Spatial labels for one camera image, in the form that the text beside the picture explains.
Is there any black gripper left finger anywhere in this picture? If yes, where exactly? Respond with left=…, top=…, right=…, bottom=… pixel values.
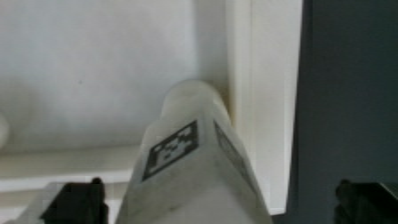
left=39, top=177, right=108, bottom=224

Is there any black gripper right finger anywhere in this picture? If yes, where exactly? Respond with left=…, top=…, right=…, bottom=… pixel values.
left=334, top=179, right=398, bottom=224

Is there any white leg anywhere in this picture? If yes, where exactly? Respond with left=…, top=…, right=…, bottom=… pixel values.
left=116, top=80, right=274, bottom=224

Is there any white square tabletop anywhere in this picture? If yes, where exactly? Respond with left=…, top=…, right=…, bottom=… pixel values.
left=0, top=0, right=304, bottom=224

